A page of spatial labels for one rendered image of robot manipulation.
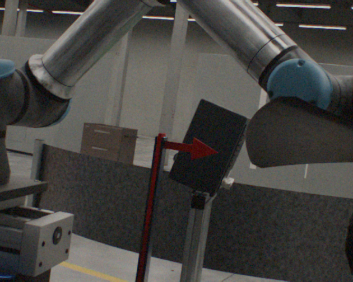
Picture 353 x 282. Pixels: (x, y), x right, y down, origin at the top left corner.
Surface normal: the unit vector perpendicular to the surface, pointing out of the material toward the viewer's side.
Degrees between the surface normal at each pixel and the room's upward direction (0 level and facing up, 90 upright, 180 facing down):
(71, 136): 90
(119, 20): 123
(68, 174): 90
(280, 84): 90
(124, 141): 90
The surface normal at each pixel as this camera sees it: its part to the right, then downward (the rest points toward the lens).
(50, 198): -0.73, -0.07
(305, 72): -0.47, -0.02
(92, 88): 0.89, 0.15
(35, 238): -0.24, 0.02
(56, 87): 0.63, 0.07
